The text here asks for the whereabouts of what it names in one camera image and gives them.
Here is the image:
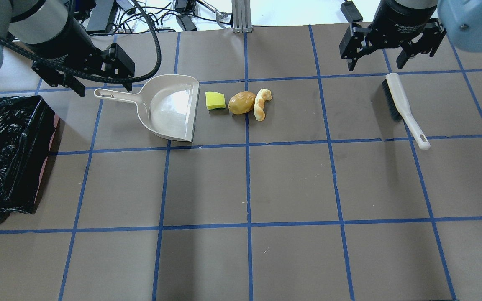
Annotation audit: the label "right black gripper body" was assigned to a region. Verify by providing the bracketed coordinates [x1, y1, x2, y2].
[367, 0, 438, 43]

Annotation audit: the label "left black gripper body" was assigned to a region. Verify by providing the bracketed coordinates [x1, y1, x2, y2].
[27, 17, 102, 79]

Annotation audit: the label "beige hand brush black bristles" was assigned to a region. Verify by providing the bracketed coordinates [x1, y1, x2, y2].
[381, 72, 431, 150]

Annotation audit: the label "beige plastic dustpan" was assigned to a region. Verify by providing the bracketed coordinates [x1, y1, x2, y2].
[94, 74, 200, 142]

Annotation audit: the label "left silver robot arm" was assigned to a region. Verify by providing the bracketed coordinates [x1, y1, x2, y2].
[0, 0, 135, 79]

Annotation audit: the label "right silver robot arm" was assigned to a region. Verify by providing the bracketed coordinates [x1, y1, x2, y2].
[339, 0, 482, 71]

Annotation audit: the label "black bag lined bin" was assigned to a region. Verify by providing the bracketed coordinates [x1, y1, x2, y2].
[0, 95, 59, 223]

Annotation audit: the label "black power adapter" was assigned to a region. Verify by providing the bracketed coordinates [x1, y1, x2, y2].
[340, 0, 363, 23]

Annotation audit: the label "twisted bread roll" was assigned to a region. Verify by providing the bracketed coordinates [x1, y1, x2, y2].
[253, 88, 273, 122]

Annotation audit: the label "yellow green sponge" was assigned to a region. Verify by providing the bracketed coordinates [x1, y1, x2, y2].
[205, 91, 226, 110]

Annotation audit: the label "brown potato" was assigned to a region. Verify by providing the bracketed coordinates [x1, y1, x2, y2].
[228, 91, 256, 115]

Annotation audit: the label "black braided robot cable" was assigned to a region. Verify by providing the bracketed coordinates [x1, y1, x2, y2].
[0, 0, 162, 82]

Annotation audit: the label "aluminium frame post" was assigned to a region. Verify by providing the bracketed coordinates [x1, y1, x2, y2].
[231, 0, 253, 33]

